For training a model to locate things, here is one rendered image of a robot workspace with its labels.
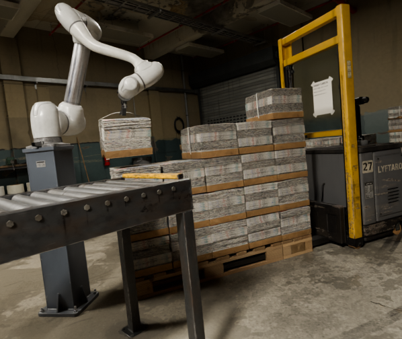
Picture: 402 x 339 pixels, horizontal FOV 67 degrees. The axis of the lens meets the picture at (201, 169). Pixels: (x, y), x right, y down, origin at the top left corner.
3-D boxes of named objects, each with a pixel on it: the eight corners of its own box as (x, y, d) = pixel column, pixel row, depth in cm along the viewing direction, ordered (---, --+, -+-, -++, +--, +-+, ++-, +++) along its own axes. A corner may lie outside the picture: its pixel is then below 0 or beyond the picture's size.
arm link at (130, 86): (124, 103, 174) (142, 92, 179) (129, 96, 160) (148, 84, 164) (113, 87, 172) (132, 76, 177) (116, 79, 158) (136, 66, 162)
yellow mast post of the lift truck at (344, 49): (345, 236, 241) (331, 9, 227) (353, 234, 244) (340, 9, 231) (354, 239, 233) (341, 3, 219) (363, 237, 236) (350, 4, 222)
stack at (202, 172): (121, 280, 222) (107, 167, 215) (256, 245, 266) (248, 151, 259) (130, 303, 186) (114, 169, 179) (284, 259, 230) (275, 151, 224)
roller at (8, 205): (6, 208, 118) (5, 196, 118) (44, 222, 84) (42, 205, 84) (-9, 211, 115) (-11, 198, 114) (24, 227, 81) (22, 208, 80)
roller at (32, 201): (25, 205, 122) (23, 193, 122) (68, 217, 88) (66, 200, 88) (11, 208, 119) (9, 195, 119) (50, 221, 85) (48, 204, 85)
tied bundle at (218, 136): (181, 159, 236) (178, 129, 234) (215, 155, 247) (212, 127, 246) (201, 159, 201) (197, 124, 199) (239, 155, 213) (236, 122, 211)
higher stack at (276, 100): (255, 245, 265) (243, 97, 255) (283, 239, 277) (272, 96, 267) (283, 259, 230) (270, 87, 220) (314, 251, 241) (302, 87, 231)
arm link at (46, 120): (26, 139, 178) (21, 101, 176) (49, 139, 195) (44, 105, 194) (48, 136, 173) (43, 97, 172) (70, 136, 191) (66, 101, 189)
